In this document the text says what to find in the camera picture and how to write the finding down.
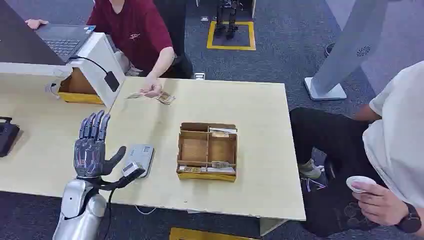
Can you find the small floor socket plate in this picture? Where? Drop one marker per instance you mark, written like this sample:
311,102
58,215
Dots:
204,18
199,76

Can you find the white floor kiosk stand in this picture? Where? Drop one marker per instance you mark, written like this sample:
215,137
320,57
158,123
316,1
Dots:
351,43

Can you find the white round disc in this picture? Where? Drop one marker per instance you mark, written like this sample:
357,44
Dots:
359,181

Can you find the brown and yellow wooden box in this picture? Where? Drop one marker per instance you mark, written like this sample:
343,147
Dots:
78,91

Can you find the person in red top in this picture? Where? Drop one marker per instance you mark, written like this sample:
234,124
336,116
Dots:
132,36

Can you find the dark laptop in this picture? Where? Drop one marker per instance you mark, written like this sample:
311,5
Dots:
64,39

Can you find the grey card reader device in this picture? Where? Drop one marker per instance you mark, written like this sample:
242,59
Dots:
142,154

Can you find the yellow board under desk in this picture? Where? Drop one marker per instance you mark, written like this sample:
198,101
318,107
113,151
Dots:
198,235

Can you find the white card in box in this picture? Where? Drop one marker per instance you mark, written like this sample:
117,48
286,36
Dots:
223,130

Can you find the yellow floor tape square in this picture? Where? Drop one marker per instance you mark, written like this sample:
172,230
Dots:
232,47

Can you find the black robot legs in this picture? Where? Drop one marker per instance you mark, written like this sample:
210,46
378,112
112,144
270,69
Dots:
227,18

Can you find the white slanted stand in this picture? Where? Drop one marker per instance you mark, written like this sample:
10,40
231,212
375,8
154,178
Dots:
99,63

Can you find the printed card in box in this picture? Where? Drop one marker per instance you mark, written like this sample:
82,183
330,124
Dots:
220,164

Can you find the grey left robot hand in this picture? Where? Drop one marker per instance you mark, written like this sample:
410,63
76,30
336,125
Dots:
89,155

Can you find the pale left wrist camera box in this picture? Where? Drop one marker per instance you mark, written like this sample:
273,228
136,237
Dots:
132,169

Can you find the black device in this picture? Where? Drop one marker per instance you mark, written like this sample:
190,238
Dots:
7,136

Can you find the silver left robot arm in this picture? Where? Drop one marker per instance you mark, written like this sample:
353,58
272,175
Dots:
78,208

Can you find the black wristwatch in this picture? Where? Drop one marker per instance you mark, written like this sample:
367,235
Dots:
410,220

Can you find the printed patterned card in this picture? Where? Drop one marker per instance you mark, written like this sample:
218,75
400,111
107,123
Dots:
165,98

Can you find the person in white top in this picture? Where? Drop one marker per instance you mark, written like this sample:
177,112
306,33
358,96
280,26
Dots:
394,139

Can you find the wooden card box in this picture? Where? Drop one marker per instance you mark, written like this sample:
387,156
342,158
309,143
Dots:
207,152

